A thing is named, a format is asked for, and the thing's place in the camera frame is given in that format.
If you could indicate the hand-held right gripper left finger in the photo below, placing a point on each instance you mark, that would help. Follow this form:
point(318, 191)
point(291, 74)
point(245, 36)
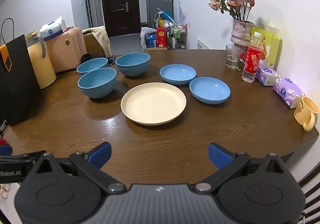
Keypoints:
point(101, 154)

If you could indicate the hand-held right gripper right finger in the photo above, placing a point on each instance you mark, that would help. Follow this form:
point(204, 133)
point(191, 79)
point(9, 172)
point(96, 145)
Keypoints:
point(220, 155)

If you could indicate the blue deep bowl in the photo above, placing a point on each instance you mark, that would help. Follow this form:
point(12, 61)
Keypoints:
point(92, 64)
point(97, 87)
point(132, 66)

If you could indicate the blue shallow plate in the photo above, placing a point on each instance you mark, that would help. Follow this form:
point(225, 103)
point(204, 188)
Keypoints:
point(178, 74)
point(209, 89)

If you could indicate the cream ribbed plate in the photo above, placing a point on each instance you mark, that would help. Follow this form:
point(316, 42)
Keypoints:
point(153, 102)

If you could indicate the red spiky ornament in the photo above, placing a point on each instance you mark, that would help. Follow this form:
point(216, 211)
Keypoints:
point(3, 142)

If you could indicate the black paper bag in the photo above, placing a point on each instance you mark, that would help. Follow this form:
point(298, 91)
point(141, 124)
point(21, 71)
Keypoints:
point(17, 84)

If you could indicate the clear drinking glass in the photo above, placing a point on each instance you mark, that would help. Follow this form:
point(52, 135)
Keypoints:
point(230, 62)

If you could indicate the white purple tissue pack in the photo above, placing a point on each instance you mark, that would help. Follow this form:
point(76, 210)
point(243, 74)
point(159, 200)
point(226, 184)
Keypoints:
point(266, 74)

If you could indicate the yellow bear mug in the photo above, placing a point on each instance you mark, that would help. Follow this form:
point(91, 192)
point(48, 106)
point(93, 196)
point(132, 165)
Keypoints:
point(306, 111)

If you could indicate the dark slatted chair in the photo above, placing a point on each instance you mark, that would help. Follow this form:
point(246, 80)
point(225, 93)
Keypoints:
point(311, 189)

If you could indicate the black cylinder cup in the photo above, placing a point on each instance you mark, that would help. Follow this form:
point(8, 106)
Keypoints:
point(86, 57)

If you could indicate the red label water bottle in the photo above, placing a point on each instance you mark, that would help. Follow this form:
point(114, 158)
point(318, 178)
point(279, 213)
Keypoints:
point(252, 61)

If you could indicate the clear drinking straw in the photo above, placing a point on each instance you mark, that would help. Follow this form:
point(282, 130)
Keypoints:
point(233, 52)

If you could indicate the yellow thermos jug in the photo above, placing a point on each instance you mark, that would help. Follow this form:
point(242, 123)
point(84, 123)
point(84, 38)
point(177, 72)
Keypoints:
point(42, 66)

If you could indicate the pink suitcase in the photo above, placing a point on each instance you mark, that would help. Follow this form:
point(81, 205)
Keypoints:
point(65, 49)

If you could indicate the yellow-green snack box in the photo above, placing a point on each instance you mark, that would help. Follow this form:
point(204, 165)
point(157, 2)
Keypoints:
point(272, 49)

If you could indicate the cardboard box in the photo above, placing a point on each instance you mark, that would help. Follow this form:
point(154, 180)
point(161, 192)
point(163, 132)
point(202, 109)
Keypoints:
point(156, 48)

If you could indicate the metal storage cart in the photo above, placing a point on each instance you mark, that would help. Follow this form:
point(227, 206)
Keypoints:
point(180, 39)

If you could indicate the blue carton box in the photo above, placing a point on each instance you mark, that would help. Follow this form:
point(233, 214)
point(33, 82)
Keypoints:
point(150, 41)

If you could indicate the tall red box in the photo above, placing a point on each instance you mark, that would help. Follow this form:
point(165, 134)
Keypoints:
point(161, 37)

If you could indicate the white plastic bag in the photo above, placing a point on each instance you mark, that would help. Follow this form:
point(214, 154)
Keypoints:
point(147, 31)

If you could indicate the dark brown door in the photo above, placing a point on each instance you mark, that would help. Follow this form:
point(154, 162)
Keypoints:
point(120, 14)

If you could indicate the blue shopping bag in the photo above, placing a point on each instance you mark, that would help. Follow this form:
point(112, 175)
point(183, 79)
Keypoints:
point(165, 15)

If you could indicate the grey framed inner door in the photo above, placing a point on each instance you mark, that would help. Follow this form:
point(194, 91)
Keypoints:
point(88, 1)

